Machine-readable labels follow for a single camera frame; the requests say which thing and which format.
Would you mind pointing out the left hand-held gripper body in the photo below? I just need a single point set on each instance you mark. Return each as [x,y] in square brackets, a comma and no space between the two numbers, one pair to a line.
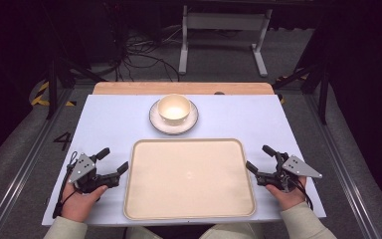
[83,167]

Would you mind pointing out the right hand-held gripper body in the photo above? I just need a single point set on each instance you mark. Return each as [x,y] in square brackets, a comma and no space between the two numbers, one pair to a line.
[300,167]

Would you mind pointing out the person's right hand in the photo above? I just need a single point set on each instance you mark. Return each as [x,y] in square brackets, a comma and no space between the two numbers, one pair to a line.
[288,198]

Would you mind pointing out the person's left hand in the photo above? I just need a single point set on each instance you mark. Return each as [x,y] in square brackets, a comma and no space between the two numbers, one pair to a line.
[78,204]

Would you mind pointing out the yellow black hazard tape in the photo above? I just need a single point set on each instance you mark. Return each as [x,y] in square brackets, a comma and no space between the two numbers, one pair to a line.
[282,99]
[39,96]

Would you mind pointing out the white dark-rimmed plate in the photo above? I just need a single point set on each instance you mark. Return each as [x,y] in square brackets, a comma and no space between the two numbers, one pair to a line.
[157,124]

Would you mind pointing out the beige plastic tray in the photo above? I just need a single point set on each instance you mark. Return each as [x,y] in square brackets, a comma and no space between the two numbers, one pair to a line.
[189,181]

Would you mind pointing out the person's right leg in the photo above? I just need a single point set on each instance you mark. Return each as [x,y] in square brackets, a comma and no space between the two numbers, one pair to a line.
[232,231]

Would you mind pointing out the person's leg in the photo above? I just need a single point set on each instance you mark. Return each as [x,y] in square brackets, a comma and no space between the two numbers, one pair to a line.
[144,234]
[232,231]

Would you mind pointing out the person's left leg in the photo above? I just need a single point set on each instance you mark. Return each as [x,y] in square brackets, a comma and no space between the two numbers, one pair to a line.
[144,234]

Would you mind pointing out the black metal stand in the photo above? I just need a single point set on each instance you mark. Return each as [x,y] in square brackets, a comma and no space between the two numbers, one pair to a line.
[323,96]
[52,86]

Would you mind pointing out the cream ceramic bowl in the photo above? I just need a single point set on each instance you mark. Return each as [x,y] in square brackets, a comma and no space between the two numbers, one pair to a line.
[174,108]

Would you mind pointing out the dark curtain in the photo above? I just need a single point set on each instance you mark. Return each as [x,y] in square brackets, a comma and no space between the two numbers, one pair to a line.
[368,83]
[3,66]

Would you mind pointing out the aluminium floor rail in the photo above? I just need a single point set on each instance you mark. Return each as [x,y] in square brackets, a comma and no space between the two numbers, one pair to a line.
[23,169]
[344,172]

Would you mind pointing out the white metal table frame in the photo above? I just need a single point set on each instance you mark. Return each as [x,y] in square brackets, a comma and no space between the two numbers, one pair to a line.
[225,20]

